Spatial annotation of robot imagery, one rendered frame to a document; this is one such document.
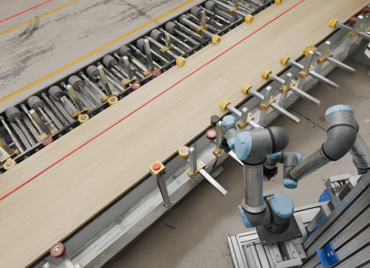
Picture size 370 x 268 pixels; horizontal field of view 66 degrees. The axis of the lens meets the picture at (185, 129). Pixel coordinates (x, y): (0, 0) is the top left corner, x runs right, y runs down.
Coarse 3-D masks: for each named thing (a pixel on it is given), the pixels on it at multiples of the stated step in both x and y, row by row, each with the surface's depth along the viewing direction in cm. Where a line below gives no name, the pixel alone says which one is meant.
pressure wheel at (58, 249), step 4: (56, 244) 171; (60, 244) 170; (52, 248) 169; (56, 248) 169; (60, 248) 169; (64, 248) 170; (52, 252) 168; (56, 252) 168; (60, 252) 168; (64, 252) 170; (56, 256) 167; (60, 256) 169
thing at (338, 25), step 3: (336, 24) 273; (339, 24) 272; (342, 24) 271; (339, 27) 273; (342, 27) 271; (345, 27) 269; (348, 27) 268; (348, 30) 268; (351, 30) 266; (360, 33) 262; (363, 33) 261; (360, 36) 263; (363, 36) 261; (366, 36) 259; (369, 36) 258; (366, 39) 260; (369, 39) 258
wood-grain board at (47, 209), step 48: (288, 0) 315; (336, 0) 308; (240, 48) 270; (288, 48) 265; (144, 96) 241; (192, 96) 237; (240, 96) 233; (96, 144) 214; (144, 144) 211; (0, 192) 196; (48, 192) 193; (96, 192) 190; (0, 240) 175; (48, 240) 173
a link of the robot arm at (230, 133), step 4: (228, 128) 162; (232, 128) 161; (236, 128) 163; (228, 132) 160; (232, 132) 159; (236, 132) 160; (240, 132) 159; (228, 136) 159; (232, 136) 158; (228, 140) 158; (232, 140) 157; (228, 144) 159; (232, 144) 156; (232, 148) 158
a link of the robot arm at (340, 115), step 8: (328, 112) 134; (336, 112) 130; (344, 112) 128; (352, 112) 131; (328, 120) 132; (336, 120) 127; (344, 120) 126; (352, 120) 127; (328, 128) 130; (360, 136) 137; (360, 144) 138; (352, 152) 143; (360, 152) 141; (368, 152) 143; (352, 160) 154; (360, 160) 146; (368, 160) 146; (360, 168) 150; (368, 168) 148
